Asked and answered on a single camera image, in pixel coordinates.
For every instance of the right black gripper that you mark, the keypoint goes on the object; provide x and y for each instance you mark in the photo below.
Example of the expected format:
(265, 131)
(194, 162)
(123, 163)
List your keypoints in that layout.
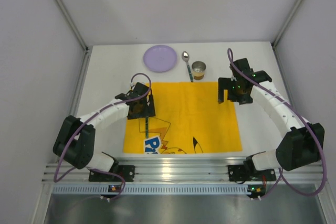
(224, 87)

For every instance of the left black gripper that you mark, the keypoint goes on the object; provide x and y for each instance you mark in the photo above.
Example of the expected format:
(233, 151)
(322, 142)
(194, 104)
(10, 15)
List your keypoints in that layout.
(150, 106)

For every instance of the fork with green handle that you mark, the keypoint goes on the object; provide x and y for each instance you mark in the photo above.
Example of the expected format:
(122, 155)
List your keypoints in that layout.
(146, 127)

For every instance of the yellow Pikachu cloth placemat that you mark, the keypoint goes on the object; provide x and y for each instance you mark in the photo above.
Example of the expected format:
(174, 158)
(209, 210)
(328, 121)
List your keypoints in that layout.
(188, 120)

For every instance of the purple plastic plate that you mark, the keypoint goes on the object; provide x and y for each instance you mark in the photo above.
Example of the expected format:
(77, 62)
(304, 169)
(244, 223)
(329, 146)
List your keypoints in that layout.
(160, 58)

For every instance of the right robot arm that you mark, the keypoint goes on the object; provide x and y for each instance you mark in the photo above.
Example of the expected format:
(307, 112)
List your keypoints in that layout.
(297, 147)

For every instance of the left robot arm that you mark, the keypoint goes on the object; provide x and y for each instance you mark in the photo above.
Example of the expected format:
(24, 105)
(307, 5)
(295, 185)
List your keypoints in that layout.
(77, 141)

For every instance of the small metal cup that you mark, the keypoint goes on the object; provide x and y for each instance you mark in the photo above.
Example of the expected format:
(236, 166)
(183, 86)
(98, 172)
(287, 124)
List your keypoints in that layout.
(198, 70)

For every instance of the spoon with green handle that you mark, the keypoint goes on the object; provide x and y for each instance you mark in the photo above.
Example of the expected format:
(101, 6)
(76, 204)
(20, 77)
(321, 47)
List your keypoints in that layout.
(185, 58)

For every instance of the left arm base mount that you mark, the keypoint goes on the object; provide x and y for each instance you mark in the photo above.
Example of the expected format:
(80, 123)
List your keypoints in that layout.
(127, 172)

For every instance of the aluminium front rail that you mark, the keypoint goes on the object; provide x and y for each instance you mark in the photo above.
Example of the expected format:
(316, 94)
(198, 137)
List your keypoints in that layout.
(178, 169)

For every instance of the left aluminium frame post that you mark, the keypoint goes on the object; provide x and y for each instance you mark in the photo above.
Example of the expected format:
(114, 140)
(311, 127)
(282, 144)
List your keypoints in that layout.
(61, 6)

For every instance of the aluminium frame post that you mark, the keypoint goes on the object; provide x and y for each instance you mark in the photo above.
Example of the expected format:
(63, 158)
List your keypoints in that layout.
(61, 6)
(286, 23)

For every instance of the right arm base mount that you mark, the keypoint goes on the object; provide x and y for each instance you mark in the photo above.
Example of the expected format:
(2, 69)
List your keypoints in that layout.
(246, 172)

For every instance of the grey slotted cable duct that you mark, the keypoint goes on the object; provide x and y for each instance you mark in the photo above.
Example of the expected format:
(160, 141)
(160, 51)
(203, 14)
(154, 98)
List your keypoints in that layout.
(158, 189)

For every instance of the right aluminium frame post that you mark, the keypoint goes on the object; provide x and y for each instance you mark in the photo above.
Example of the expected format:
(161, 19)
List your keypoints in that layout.
(286, 23)

